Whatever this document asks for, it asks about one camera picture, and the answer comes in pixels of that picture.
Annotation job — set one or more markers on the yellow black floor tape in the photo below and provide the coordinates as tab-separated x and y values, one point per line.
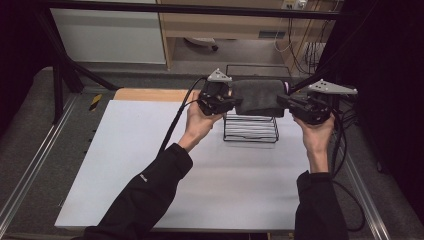
95	102

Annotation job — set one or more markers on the office chair base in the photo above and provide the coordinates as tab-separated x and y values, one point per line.
201	41

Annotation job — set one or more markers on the wooden desk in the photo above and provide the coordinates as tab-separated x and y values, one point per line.
216	25

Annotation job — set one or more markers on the white table cover board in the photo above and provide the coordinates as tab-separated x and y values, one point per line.
233	180

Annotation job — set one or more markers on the dark grey towel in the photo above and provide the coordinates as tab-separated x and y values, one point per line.
258	96

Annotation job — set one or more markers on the aluminium floor rail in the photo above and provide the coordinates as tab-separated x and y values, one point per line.
363	196
33	160

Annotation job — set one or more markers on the white power strip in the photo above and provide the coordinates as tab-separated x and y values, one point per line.
295	4

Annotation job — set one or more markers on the black metal frame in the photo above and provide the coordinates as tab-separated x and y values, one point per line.
186	9

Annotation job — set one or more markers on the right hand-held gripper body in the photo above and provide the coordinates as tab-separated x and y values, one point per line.
311	106

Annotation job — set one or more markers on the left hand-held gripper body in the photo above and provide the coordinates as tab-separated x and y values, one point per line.
215	100

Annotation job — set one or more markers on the white cabinet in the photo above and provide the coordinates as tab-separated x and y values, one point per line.
110	36

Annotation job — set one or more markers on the person's right hand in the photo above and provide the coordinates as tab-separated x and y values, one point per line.
315	136

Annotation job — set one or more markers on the person's left hand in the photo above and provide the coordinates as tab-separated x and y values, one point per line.
198	125

